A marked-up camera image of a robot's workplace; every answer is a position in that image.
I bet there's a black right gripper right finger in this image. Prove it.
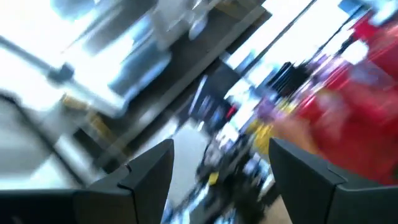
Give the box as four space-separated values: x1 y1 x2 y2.
269 138 398 224

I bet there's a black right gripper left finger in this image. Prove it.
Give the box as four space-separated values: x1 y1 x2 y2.
0 139 175 224

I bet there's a red squat vase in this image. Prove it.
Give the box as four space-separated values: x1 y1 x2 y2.
297 15 398 186

